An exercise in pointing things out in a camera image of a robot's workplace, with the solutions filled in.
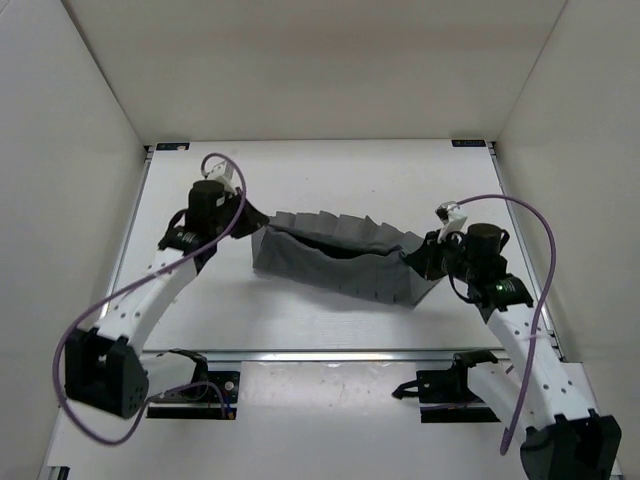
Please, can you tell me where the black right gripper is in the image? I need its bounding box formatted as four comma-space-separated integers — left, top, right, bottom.
405, 229, 477, 283

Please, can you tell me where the grey pleated skirt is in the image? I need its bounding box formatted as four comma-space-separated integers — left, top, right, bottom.
251, 211, 438, 309

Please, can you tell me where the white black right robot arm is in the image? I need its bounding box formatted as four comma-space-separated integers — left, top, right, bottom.
404, 223, 622, 479

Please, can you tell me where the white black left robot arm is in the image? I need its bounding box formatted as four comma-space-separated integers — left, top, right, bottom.
64, 180, 269, 419

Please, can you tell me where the blue label left corner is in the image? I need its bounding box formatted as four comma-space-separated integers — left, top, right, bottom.
155, 142, 190, 151

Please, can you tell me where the blue label corner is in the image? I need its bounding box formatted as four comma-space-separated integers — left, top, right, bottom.
451, 139, 487, 148
155, 142, 190, 151

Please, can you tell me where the blue label right corner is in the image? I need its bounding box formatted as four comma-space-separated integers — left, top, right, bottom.
451, 139, 487, 148

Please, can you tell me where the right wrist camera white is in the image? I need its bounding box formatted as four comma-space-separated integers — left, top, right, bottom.
435, 201, 468, 244

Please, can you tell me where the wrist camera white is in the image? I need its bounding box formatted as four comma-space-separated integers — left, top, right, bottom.
435, 201, 468, 244
204, 161, 240, 193

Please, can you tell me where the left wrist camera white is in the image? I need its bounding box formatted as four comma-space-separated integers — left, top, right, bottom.
204, 161, 240, 193

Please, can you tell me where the aluminium table right rail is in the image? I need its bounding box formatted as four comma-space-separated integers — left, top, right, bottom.
488, 142, 563, 358

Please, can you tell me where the aluminium table rail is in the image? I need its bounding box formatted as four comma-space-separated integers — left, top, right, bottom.
139, 348, 506, 364
105, 145, 156, 296
488, 142, 563, 358

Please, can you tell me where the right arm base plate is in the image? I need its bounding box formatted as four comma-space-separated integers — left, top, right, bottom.
392, 367, 499, 424

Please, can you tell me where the aluminium table left rail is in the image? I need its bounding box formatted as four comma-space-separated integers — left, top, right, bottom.
105, 145, 156, 296

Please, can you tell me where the aluminium table front rail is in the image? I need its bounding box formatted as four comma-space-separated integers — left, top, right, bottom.
139, 348, 506, 364

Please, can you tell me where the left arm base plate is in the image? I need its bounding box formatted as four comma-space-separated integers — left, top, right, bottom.
146, 362, 241, 421

